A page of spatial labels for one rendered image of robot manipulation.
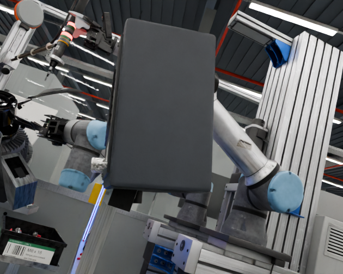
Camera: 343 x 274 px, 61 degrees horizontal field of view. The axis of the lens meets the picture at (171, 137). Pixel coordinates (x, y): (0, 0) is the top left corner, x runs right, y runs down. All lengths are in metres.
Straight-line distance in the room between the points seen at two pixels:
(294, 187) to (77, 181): 0.59
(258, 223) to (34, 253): 0.66
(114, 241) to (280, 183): 1.22
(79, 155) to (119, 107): 0.48
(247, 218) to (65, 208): 1.16
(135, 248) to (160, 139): 1.59
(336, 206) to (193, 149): 4.78
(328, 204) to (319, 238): 3.66
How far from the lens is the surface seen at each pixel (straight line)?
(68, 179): 0.77
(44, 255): 0.89
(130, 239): 1.86
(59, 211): 1.84
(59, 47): 1.24
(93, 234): 0.58
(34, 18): 2.01
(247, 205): 0.99
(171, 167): 0.30
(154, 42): 0.34
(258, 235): 0.98
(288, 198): 0.88
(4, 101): 1.17
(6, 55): 1.79
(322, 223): 1.35
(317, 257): 1.34
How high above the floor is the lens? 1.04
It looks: 15 degrees up
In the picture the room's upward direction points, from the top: 19 degrees clockwise
